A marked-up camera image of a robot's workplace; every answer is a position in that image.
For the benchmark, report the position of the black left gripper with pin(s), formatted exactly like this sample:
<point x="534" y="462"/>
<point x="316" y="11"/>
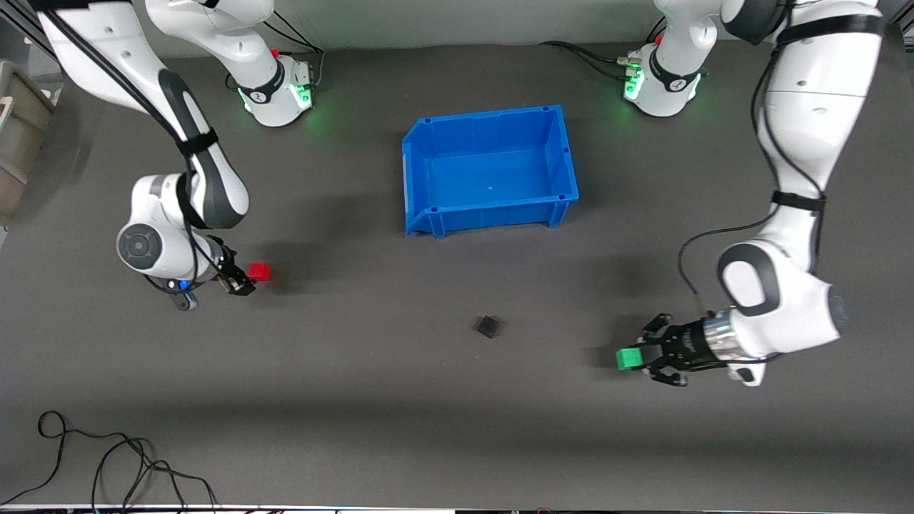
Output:
<point x="683" y="345"/>

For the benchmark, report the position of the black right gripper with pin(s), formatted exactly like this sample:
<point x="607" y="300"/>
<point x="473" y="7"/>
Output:
<point x="226" y="268"/>

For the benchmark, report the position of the red cube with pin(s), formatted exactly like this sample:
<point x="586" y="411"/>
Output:
<point x="260" y="272"/>

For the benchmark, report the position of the green cube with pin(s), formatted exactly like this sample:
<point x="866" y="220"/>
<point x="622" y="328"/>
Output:
<point x="630" y="358"/>

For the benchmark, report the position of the black cube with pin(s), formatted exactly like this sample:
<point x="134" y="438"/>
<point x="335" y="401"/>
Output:
<point x="488" y="326"/>

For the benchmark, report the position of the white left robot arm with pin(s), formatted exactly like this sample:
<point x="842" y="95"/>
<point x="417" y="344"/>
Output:
<point x="807" y="107"/>

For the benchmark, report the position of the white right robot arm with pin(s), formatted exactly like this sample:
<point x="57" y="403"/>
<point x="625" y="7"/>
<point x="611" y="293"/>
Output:
<point x="114" y="57"/>

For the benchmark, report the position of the blue plastic bin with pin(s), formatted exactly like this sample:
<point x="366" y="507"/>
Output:
<point x="493" y="171"/>

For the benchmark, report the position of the beige plastic box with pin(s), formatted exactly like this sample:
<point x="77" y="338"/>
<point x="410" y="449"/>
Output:
<point x="21" y="121"/>

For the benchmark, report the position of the aluminium frame rail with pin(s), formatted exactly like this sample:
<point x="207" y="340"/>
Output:
<point x="25" y="32"/>
<point x="908" y="27"/>

